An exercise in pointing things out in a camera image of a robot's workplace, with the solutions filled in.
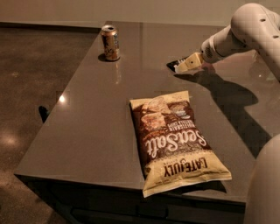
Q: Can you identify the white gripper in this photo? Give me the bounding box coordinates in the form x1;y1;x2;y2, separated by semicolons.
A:
175;36;223;74

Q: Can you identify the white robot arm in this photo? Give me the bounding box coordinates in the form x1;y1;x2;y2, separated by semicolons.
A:
175;3;280;224

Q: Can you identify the brown Late July chip bag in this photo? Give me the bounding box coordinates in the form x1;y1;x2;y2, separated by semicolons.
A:
129;91;232;198

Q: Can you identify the gold soda can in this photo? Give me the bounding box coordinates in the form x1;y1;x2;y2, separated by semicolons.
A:
101;24;120;61

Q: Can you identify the dark object beside table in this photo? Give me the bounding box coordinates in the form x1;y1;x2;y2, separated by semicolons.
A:
38;106;50;123

